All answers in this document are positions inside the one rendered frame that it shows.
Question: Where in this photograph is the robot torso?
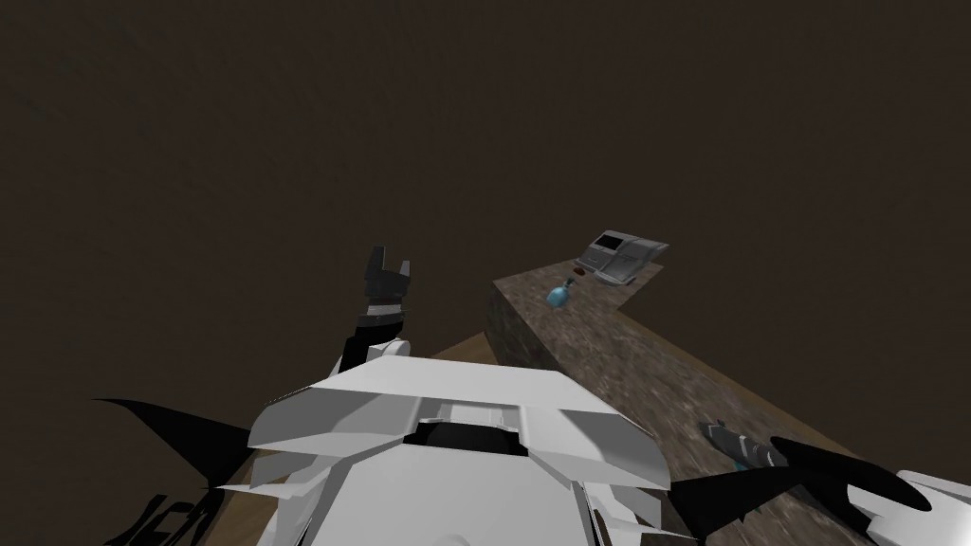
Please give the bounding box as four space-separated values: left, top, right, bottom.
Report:
215 355 672 546

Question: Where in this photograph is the blue spray bottle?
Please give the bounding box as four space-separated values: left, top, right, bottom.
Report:
545 277 579 310

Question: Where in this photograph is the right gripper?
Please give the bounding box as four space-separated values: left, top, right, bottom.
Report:
701 421 788 469

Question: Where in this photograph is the grey countertop appliance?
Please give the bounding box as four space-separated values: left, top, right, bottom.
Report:
575 230 670 286

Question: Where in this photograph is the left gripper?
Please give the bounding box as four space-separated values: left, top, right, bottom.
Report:
363 244 413 306

